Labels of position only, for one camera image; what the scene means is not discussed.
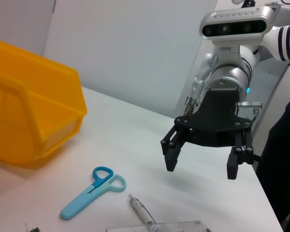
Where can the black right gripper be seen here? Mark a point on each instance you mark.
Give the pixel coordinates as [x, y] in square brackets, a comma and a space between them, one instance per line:
[217, 113]

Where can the transparent plastic ruler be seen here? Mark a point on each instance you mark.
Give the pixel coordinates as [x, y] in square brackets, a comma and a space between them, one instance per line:
[159, 227]

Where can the yellow plastic bin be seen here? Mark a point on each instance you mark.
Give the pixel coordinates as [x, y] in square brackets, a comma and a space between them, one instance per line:
[26, 108]

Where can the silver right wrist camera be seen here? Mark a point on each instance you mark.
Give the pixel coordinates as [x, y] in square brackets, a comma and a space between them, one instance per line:
[232, 29]

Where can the person in black clothing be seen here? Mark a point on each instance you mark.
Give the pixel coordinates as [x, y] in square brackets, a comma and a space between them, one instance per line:
[280, 157]

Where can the green plastic scrap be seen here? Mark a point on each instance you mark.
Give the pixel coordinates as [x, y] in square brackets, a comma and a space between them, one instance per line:
[35, 229]

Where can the clear silver pen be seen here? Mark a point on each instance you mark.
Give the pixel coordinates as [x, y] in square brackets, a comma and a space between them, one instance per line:
[141, 210]

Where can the blue scissors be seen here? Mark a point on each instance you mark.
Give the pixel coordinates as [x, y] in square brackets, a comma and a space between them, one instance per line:
[87, 198]

